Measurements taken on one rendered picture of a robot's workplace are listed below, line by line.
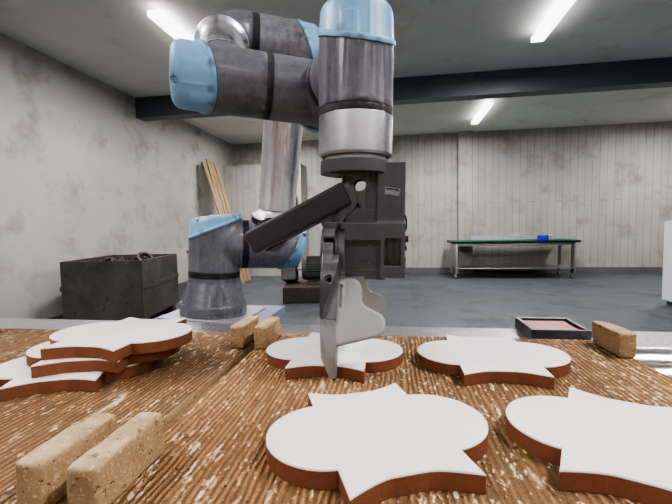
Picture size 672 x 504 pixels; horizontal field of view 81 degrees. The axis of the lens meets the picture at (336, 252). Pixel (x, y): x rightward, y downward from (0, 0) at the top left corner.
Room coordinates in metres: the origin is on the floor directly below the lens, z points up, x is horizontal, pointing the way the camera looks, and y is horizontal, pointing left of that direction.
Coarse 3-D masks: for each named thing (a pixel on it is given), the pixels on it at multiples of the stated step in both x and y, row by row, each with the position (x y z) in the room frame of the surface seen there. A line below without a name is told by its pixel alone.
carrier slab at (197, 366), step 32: (0, 352) 0.46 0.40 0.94; (192, 352) 0.44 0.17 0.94; (224, 352) 0.44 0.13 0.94; (128, 384) 0.35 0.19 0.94; (160, 384) 0.35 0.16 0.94; (192, 384) 0.35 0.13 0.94; (0, 416) 0.30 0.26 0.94; (32, 416) 0.30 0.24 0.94; (64, 416) 0.29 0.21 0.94; (128, 416) 0.29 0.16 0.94; (0, 448) 0.25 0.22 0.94; (32, 448) 0.25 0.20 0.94; (0, 480) 0.22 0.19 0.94
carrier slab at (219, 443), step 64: (256, 384) 0.35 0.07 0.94; (320, 384) 0.35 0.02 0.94; (384, 384) 0.34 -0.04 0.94; (448, 384) 0.34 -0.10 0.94; (512, 384) 0.34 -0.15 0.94; (576, 384) 0.34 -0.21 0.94; (640, 384) 0.33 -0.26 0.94; (192, 448) 0.25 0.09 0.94; (256, 448) 0.25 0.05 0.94; (512, 448) 0.24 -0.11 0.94
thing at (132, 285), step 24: (72, 264) 4.10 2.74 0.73; (96, 264) 4.11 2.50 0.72; (120, 264) 4.12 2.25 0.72; (144, 264) 4.20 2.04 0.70; (168, 264) 4.86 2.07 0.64; (72, 288) 4.10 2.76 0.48; (96, 288) 4.11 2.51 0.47; (120, 288) 4.12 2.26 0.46; (144, 288) 4.16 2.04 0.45; (168, 288) 4.82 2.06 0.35; (72, 312) 4.10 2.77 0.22; (96, 312) 4.11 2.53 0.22; (120, 312) 4.11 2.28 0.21; (144, 312) 4.15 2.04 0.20; (168, 312) 4.96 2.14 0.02
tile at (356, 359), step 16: (272, 352) 0.40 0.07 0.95; (288, 352) 0.40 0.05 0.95; (304, 352) 0.40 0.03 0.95; (352, 352) 0.40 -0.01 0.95; (368, 352) 0.40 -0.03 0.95; (384, 352) 0.40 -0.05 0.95; (400, 352) 0.39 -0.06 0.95; (288, 368) 0.36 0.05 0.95; (304, 368) 0.36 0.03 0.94; (320, 368) 0.36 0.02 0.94; (352, 368) 0.35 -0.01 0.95; (368, 368) 0.37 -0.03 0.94; (384, 368) 0.37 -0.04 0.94
